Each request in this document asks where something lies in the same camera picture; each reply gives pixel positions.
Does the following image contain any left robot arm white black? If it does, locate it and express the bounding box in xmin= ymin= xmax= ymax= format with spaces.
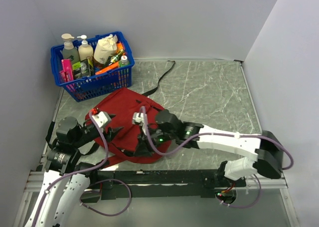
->
xmin=25 ymin=109 xmax=121 ymax=227

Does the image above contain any green glass bottle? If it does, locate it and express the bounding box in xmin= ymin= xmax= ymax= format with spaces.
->
xmin=110 ymin=49 xmax=125 ymax=63

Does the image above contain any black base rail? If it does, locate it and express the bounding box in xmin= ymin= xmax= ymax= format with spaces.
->
xmin=89 ymin=169 xmax=246 ymax=200

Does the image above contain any cream pump bottle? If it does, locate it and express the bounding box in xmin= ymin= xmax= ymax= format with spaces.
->
xmin=77 ymin=35 xmax=94 ymax=61

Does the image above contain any grey-green pump bottle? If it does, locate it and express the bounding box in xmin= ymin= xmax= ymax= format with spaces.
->
xmin=61 ymin=33 xmax=80 ymax=64

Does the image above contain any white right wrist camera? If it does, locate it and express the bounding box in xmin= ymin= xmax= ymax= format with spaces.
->
xmin=132 ymin=112 xmax=145 ymax=125

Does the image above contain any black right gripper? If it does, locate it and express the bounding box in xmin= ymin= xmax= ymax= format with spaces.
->
xmin=134 ymin=123 xmax=176 ymax=157

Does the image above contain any red backpack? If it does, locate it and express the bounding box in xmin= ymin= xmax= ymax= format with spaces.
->
xmin=96 ymin=87 xmax=164 ymax=167

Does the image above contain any blue plastic basket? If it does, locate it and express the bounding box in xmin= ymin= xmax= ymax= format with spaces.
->
xmin=50 ymin=31 xmax=136 ymax=102

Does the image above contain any dark green box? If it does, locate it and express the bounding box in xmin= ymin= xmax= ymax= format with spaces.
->
xmin=72 ymin=59 xmax=95 ymax=79

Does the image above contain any beige cloth bag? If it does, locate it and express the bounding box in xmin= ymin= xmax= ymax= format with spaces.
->
xmin=93 ymin=34 xmax=118 ymax=64

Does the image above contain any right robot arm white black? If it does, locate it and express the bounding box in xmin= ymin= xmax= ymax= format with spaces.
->
xmin=132 ymin=110 xmax=283 ymax=186

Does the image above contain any pink box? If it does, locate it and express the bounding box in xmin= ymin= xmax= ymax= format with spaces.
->
xmin=60 ymin=59 xmax=74 ymax=82

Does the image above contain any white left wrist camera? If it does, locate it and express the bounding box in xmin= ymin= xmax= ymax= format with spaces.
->
xmin=92 ymin=111 xmax=111 ymax=128

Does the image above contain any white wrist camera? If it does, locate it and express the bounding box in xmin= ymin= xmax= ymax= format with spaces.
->
xmin=92 ymin=111 xmax=111 ymax=128
xmin=132 ymin=112 xmax=145 ymax=125

